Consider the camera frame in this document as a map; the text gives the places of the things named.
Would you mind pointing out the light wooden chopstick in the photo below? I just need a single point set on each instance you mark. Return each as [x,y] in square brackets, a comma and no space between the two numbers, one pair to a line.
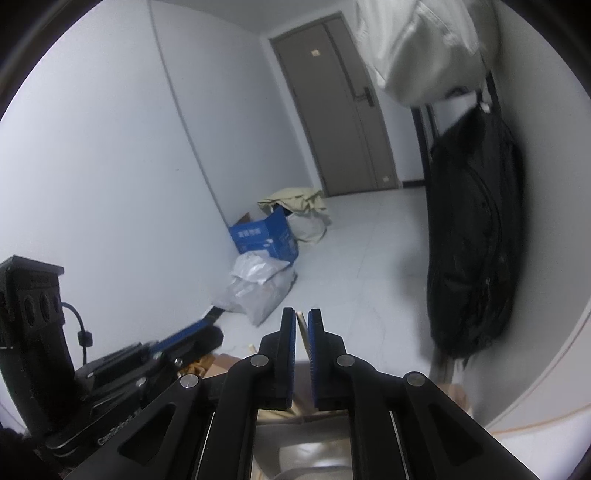
[302,327]
[252,349]

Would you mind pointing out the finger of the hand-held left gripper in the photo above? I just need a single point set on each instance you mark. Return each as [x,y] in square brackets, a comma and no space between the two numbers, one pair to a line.
[184,333]

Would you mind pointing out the beige cloth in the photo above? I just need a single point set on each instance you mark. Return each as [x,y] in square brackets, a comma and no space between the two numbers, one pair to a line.
[300,198]

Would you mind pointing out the black door frame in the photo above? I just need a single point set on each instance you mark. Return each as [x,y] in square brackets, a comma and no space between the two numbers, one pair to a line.
[422,138]

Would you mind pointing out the grey door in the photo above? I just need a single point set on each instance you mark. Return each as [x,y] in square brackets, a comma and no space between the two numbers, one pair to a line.
[332,115]

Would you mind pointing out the white utensil holder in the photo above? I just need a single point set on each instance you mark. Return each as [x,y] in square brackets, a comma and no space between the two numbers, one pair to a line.
[300,452]

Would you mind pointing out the grey plastic mailing bag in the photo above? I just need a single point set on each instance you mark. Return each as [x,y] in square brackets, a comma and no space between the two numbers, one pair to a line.
[258,267]
[258,300]

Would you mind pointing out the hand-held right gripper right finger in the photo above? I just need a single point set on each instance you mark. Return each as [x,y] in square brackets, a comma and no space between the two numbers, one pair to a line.
[315,350]

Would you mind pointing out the white tote bag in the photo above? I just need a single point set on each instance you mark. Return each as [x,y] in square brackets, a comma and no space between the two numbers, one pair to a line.
[309,230]

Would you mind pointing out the white cabinet with gold trim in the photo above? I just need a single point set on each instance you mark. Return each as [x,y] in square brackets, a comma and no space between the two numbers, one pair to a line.
[554,406]

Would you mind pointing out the black backpack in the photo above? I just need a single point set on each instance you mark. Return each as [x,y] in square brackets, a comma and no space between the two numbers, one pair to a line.
[471,230]

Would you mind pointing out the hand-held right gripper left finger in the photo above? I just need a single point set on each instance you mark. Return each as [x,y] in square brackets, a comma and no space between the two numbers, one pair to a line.
[290,350]

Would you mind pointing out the blue cardboard box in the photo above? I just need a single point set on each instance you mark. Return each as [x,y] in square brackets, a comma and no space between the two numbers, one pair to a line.
[268,235]

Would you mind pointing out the white sling bag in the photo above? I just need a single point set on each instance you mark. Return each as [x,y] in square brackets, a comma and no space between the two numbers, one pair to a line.
[415,55]

